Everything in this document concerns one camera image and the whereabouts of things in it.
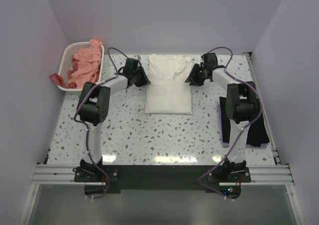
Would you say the white t-shirt red print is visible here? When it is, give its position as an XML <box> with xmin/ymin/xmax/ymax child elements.
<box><xmin>145</xmin><ymin>54</ymin><xmax>193</xmax><ymax>115</ymax></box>

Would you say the folded black t-shirt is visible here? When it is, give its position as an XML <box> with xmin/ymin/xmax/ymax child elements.
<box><xmin>219</xmin><ymin>96</ymin><xmax>270</xmax><ymax>148</ymax></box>

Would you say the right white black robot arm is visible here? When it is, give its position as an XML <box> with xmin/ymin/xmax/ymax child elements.
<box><xmin>185</xmin><ymin>52</ymin><xmax>262</xmax><ymax>182</ymax></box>

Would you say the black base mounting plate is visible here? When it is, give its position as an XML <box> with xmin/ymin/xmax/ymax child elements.
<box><xmin>72</xmin><ymin>165</ymin><xmax>252</xmax><ymax>199</ymax></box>

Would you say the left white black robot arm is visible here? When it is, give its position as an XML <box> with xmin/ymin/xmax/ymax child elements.
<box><xmin>74</xmin><ymin>58</ymin><xmax>151</xmax><ymax>181</ymax></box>

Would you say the pink crumpled t-shirt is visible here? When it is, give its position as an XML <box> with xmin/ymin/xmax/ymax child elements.
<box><xmin>68</xmin><ymin>39</ymin><xmax>103</xmax><ymax>89</ymax></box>

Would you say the folded lavender t-shirt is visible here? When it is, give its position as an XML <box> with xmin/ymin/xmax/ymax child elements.
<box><xmin>216</xmin><ymin>104</ymin><xmax>269</xmax><ymax>150</ymax></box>

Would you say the white plastic laundry basket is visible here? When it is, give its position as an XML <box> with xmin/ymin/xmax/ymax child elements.
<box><xmin>57</xmin><ymin>42</ymin><xmax>104</xmax><ymax>93</ymax></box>

